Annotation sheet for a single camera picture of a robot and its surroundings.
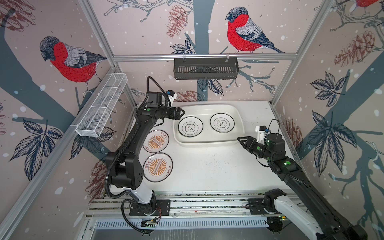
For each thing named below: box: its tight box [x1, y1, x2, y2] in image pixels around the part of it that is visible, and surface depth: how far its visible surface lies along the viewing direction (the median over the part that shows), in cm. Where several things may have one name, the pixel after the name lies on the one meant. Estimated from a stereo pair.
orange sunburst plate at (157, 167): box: [143, 152, 174, 183], surface depth 89 cm
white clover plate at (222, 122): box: [209, 112, 235, 133], surface depth 109 cm
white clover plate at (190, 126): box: [178, 116, 204, 138], surface depth 106 cm
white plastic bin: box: [173, 103, 244, 125], surface depth 112 cm
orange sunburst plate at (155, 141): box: [142, 129, 170, 153], surface depth 100 cm
